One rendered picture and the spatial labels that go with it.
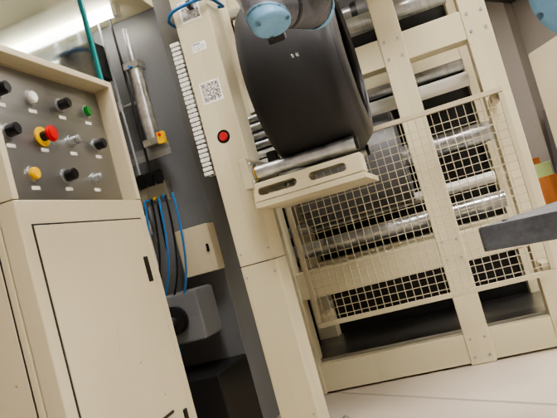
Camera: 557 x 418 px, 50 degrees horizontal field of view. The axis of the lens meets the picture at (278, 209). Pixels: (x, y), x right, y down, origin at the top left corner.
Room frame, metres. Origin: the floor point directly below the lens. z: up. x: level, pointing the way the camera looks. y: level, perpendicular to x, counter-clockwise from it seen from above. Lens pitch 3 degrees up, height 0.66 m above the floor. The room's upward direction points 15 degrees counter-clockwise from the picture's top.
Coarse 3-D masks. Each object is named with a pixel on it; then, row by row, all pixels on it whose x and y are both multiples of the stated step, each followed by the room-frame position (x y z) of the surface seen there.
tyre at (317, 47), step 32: (288, 32) 1.68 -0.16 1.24; (320, 32) 1.66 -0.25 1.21; (256, 64) 1.71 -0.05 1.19; (288, 64) 1.69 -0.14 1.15; (320, 64) 1.67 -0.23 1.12; (352, 64) 2.13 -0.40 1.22; (256, 96) 1.75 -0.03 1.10; (288, 96) 1.72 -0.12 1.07; (320, 96) 1.71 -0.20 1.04; (352, 96) 1.74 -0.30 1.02; (288, 128) 1.77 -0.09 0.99; (320, 128) 1.78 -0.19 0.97; (352, 128) 1.79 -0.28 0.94
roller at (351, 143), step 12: (324, 144) 1.83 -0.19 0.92; (336, 144) 1.80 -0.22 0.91; (348, 144) 1.79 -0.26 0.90; (288, 156) 1.85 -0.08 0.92; (300, 156) 1.84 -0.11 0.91; (312, 156) 1.82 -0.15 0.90; (324, 156) 1.82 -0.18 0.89; (264, 168) 1.87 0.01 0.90; (276, 168) 1.86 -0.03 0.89; (288, 168) 1.86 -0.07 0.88
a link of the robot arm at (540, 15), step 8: (536, 0) 0.78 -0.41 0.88; (544, 0) 0.77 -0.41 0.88; (552, 0) 0.77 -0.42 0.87; (536, 8) 0.78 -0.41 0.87; (544, 8) 0.78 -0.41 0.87; (552, 8) 0.77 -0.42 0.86; (536, 16) 0.79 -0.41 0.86; (544, 16) 0.78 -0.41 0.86; (552, 16) 0.77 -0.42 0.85; (544, 24) 0.79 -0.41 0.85; (552, 24) 0.78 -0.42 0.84
